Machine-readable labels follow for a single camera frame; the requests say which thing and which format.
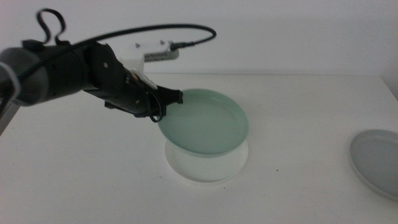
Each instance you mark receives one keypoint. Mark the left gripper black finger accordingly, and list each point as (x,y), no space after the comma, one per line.
(169,95)

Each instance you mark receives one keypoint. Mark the mint green shallow bowl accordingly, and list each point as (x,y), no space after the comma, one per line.
(205,124)

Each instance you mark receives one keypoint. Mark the white shallow bowl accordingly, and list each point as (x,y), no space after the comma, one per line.
(205,170)

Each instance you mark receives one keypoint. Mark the grey shallow bowl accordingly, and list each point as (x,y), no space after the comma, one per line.
(377,161)

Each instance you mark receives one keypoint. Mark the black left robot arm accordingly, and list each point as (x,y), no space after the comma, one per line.
(53,73)

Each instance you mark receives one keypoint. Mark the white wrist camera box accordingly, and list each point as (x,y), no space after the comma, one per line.
(149,51)

